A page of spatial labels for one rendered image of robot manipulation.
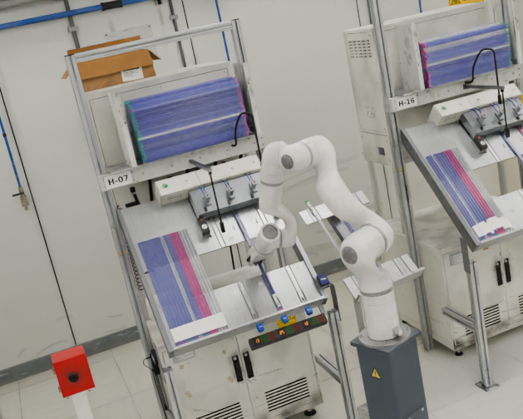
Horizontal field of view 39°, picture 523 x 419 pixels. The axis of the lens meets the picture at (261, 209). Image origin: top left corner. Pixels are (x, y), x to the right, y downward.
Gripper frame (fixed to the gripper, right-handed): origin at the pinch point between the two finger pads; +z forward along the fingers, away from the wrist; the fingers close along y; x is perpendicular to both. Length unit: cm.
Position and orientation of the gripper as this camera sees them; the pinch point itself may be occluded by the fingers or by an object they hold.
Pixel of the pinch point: (258, 260)
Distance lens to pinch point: 315.1
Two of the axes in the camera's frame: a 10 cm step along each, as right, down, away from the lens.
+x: 3.6, 8.7, -3.4
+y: -9.2, 2.7, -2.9
